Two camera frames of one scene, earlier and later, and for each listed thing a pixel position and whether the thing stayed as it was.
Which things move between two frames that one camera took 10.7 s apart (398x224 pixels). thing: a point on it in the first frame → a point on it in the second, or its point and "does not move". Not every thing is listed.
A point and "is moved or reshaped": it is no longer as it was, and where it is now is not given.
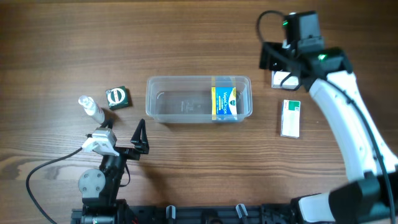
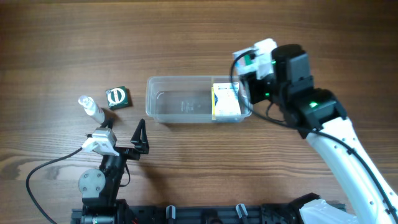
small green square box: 118,98 does not move
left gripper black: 141,144 does not move
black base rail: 170,215 does not move
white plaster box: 277,76 is moved or reshaped
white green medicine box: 290,119 is moved or reshaped
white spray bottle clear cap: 92,108 does not move
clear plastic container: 199,99 does not move
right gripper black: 276,63 → 253,83
